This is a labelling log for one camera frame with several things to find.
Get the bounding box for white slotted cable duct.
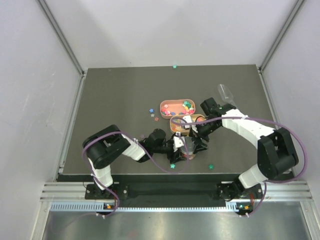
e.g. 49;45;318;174
50;201;251;213

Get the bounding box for pink tray opaque star candies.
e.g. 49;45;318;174
159;99;196;119

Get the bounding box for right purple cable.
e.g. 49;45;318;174
178;116;308;217

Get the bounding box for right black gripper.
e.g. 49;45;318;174
188;119;220;154

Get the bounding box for aluminium corner post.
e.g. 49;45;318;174
258;0;306;75
36;0;85;76

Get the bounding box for clear plastic scoop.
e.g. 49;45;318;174
217;84;237;107

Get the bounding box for clear round jar lid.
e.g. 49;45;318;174
180;136;196;155

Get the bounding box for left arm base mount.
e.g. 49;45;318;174
82;182;129;200

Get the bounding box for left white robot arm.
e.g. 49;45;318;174
82;124;186;199

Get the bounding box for left aluminium corner post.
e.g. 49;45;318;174
36;0;85;76

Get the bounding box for clear plastic jar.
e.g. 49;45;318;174
180;148;196;160

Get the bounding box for tan tray translucent star candies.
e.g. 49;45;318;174
169;114;207;137

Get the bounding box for right aluminium corner post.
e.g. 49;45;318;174
258;0;306;75

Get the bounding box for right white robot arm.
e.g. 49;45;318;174
190;97;299;198

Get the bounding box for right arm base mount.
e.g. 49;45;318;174
216;181;263;202

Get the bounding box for aluminium front frame rail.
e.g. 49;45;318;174
40;181;313;202

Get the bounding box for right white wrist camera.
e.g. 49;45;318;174
178;115;197;131

